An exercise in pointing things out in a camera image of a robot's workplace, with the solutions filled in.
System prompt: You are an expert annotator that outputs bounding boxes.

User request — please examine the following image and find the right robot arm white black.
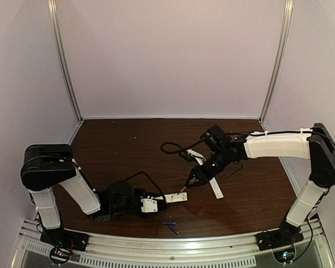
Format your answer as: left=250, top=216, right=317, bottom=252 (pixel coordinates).
left=185, top=123, right=335, bottom=234

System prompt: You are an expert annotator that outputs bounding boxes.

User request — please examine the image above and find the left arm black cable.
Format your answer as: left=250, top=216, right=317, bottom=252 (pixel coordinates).
left=125, top=170, right=165, bottom=198

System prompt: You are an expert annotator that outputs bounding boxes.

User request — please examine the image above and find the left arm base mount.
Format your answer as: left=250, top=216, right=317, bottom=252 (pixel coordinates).
left=40, top=222, right=89, bottom=252

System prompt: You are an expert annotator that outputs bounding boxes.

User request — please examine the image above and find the white battery cover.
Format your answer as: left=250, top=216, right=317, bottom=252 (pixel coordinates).
left=209, top=178, right=224, bottom=199

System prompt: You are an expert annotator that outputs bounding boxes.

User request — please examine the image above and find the right aluminium frame post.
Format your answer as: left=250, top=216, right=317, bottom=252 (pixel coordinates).
left=259, top=0, right=294, bottom=123

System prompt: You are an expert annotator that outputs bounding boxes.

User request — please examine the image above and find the white remote control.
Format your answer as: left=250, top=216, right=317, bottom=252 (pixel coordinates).
left=165, top=192, right=188, bottom=204

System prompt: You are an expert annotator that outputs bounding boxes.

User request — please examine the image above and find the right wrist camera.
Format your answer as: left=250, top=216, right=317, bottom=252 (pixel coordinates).
left=178, top=149, right=206, bottom=165

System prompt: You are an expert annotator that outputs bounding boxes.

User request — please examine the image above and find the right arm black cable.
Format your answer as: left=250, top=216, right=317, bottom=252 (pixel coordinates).
left=160, top=133, right=249, bottom=155

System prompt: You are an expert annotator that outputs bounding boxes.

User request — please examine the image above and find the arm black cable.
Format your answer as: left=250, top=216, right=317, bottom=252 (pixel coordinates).
left=125, top=170, right=165, bottom=198
left=160, top=133, right=249, bottom=155

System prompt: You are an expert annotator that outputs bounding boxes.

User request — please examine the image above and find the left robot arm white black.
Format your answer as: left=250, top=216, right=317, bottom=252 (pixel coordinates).
left=20, top=144, right=167, bottom=230

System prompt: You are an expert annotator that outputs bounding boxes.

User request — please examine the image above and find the front aluminium rail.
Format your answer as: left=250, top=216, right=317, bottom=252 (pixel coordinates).
left=16, top=231, right=324, bottom=268

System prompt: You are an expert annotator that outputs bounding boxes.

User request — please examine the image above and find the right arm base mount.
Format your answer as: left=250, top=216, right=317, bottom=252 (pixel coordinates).
left=256, top=216, right=304, bottom=251

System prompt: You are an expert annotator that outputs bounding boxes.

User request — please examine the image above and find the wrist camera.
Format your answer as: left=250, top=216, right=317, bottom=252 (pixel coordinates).
left=140, top=198, right=158, bottom=213
left=178, top=149, right=206, bottom=165

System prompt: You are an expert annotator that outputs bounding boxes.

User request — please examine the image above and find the aluminium frame post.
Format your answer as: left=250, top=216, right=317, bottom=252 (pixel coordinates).
left=47, top=0, right=83, bottom=122
left=259, top=0, right=294, bottom=123

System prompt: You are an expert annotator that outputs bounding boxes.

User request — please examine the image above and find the left aluminium frame post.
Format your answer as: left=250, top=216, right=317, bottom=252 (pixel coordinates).
left=47, top=0, right=83, bottom=122

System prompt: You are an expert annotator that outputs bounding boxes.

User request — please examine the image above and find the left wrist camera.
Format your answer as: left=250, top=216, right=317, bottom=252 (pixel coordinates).
left=140, top=198, right=158, bottom=213

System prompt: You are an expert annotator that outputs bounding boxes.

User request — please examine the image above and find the purple battery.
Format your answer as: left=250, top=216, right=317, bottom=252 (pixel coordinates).
left=169, top=226, right=180, bottom=235
left=163, top=222, right=176, bottom=226

